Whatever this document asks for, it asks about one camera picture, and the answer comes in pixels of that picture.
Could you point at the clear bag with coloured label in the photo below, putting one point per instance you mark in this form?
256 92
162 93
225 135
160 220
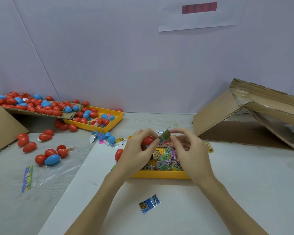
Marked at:
51 172

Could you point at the person's right forearm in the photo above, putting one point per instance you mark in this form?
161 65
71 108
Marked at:
233 210

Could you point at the torn flattened cardboard box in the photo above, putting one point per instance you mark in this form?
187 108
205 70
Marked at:
215 112

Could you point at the white paper sign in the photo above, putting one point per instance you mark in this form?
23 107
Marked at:
201 14

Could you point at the single red plastic egg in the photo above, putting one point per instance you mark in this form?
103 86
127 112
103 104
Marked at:
147 140

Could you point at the person's left forearm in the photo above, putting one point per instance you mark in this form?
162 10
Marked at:
95 210

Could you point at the person's left hand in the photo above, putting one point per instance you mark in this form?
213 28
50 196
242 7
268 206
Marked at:
132 156

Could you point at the tall brown cardboard box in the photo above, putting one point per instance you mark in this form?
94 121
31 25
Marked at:
0 129

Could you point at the pile of plastic eggs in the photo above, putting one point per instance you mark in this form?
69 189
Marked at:
49 107

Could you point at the yellow tray under eggs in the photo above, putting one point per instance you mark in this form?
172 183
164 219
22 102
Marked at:
113 119

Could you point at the yellow label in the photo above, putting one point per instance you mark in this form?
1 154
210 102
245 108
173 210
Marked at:
208 146

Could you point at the brown cardboard sheet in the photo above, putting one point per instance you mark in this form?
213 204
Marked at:
32 111

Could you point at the person's right hand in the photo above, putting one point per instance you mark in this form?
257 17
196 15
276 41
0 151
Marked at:
196 156

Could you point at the yellow plastic tray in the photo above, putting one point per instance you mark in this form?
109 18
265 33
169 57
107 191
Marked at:
157 174

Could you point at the blue packet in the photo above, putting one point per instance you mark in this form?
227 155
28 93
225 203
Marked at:
149 203

